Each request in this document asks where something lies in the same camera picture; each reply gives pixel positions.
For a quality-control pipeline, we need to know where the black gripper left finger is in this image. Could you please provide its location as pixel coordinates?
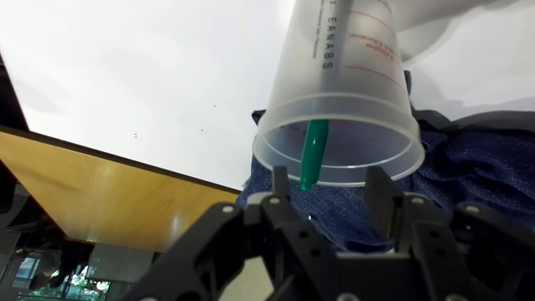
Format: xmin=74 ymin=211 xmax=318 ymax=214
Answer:
xmin=124 ymin=166 xmax=343 ymax=301

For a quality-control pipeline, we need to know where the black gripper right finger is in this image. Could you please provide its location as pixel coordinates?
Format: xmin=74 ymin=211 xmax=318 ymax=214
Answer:
xmin=365 ymin=166 xmax=535 ymax=301

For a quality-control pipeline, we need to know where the grey pen with green cap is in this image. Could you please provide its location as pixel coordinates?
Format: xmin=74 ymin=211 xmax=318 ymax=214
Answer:
xmin=298 ymin=0 xmax=356 ymax=192

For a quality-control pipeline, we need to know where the clear plastic cup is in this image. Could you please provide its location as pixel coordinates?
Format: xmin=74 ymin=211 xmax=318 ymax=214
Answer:
xmin=251 ymin=0 xmax=426 ymax=189

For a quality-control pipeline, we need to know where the navy blue cloth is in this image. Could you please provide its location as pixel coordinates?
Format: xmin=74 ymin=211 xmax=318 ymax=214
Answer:
xmin=236 ymin=69 xmax=535 ymax=256

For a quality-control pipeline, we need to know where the yellow wooden table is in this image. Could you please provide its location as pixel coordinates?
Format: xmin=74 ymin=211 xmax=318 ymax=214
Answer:
xmin=0 ymin=124 xmax=241 ymax=256

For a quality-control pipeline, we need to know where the white table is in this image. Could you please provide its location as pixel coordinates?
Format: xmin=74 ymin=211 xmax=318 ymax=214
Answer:
xmin=0 ymin=0 xmax=535 ymax=192

